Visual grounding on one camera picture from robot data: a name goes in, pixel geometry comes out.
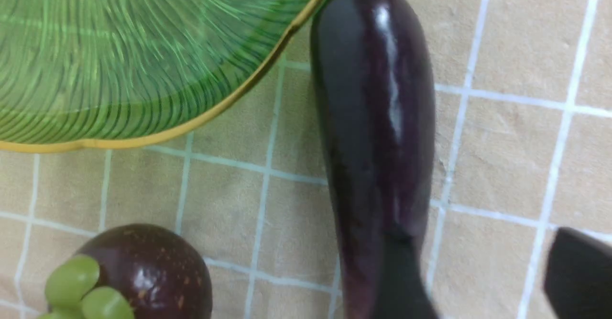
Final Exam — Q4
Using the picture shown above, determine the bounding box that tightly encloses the dark purple mangosteen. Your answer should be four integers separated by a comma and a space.
37, 223, 213, 319

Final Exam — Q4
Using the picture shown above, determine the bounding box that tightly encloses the purple eggplant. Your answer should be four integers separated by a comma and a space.
310, 0, 437, 319

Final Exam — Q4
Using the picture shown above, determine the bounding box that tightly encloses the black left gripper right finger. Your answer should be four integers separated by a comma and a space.
544, 227, 612, 319

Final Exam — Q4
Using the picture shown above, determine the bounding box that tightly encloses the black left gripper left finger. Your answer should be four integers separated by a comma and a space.
372, 233, 439, 319

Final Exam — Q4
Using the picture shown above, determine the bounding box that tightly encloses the beige checkered tablecloth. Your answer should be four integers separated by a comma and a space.
1, 0, 611, 319

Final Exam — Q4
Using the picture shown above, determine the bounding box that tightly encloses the green glass leaf plate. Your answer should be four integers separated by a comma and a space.
0, 0, 324, 154

